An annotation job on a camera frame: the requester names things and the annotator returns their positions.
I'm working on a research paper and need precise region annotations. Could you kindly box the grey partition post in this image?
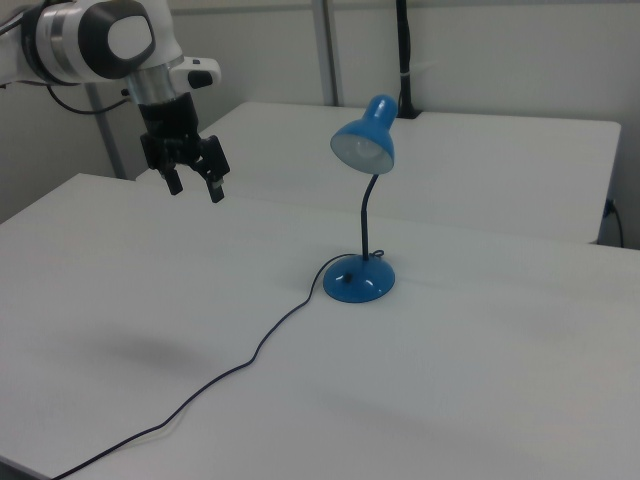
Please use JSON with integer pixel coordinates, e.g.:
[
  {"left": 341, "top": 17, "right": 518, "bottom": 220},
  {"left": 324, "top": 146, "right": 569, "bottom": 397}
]
[
  {"left": 87, "top": 83, "right": 127, "bottom": 180},
  {"left": 312, "top": 0, "right": 346, "bottom": 107}
]

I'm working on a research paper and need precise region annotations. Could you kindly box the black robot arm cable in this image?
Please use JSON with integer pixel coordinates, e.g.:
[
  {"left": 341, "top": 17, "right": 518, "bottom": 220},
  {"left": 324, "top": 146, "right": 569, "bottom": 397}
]
[{"left": 46, "top": 83, "right": 132, "bottom": 115}]

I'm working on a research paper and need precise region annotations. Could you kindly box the black wall power cable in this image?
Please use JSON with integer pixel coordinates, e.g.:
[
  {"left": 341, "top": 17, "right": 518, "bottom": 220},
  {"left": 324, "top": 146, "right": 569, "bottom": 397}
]
[{"left": 604, "top": 198, "right": 627, "bottom": 249}]

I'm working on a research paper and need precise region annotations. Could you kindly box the black camera stand pole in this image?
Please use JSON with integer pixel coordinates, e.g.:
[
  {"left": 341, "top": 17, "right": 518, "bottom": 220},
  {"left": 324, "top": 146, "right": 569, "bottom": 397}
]
[{"left": 394, "top": 0, "right": 422, "bottom": 120}]

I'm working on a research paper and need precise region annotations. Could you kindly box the black lamp power cord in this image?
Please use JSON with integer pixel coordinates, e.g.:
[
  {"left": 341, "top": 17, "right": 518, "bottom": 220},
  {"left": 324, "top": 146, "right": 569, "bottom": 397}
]
[{"left": 49, "top": 248, "right": 387, "bottom": 480}]

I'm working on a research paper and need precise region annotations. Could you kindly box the blue gooseneck desk lamp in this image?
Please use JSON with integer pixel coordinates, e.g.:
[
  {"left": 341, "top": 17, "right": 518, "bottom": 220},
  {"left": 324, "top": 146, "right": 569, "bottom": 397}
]
[{"left": 329, "top": 93, "right": 399, "bottom": 305}]

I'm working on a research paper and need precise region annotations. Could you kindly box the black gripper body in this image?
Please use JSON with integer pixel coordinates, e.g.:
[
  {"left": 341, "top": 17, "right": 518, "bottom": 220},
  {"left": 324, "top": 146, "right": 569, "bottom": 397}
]
[{"left": 137, "top": 93, "right": 232, "bottom": 180}]

